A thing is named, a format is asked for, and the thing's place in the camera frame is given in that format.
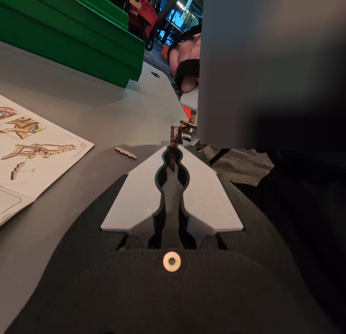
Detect person's dark jacket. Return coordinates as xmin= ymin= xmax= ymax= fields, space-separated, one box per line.
xmin=209 ymin=148 xmax=346 ymax=334

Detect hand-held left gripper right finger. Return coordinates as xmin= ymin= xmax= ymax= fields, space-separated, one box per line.
xmin=176 ymin=145 xmax=244 ymax=248

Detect red chair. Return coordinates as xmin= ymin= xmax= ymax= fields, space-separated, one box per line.
xmin=128 ymin=0 xmax=159 ymax=51

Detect person's right hand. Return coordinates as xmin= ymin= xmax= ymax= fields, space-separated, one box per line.
xmin=168 ymin=32 xmax=202 ymax=93

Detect wooden model assembly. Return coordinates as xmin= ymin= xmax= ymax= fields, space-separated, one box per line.
xmin=179 ymin=115 xmax=204 ymax=151

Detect green plastic bin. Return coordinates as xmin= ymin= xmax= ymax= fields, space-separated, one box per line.
xmin=55 ymin=0 xmax=129 ymax=31
xmin=0 ymin=0 xmax=145 ymax=88

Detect small toothed wooden part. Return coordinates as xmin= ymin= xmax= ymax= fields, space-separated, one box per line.
xmin=115 ymin=147 xmax=138 ymax=160

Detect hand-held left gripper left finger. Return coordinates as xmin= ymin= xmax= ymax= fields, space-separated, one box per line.
xmin=101 ymin=145 xmax=170 ymax=248

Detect wooden gear part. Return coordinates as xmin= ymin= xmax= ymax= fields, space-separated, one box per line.
xmin=169 ymin=125 xmax=183 ymax=172

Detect instruction booklet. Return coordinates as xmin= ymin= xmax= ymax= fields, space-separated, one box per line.
xmin=0 ymin=94 xmax=95 ymax=227

